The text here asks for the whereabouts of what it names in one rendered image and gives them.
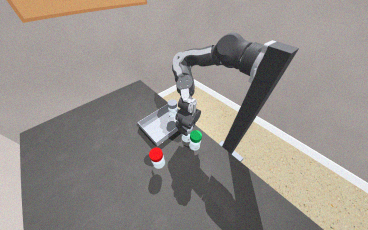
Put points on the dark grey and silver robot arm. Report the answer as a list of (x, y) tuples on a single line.
[(231, 51)]

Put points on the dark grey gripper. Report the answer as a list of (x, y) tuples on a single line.
[(187, 119)]

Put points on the clear bottle with green cap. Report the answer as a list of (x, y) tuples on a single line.
[(195, 140)]

